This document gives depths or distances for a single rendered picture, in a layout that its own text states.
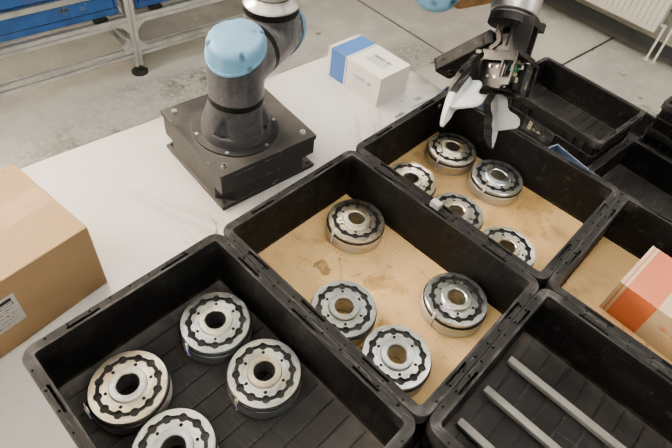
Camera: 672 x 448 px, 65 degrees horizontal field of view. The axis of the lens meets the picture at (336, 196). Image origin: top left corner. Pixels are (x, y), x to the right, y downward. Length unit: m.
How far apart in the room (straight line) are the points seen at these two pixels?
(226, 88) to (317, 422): 0.63
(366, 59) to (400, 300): 0.79
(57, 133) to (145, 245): 1.51
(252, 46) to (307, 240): 0.38
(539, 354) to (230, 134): 0.71
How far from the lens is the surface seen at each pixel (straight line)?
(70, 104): 2.73
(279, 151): 1.15
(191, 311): 0.83
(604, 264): 1.09
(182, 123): 1.21
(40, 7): 2.57
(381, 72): 1.44
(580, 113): 2.10
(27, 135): 2.61
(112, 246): 1.14
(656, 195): 2.10
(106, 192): 1.24
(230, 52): 1.03
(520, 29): 0.88
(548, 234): 1.08
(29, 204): 1.03
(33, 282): 0.98
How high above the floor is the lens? 1.56
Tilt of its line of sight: 46 degrees down
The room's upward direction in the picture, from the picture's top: 8 degrees clockwise
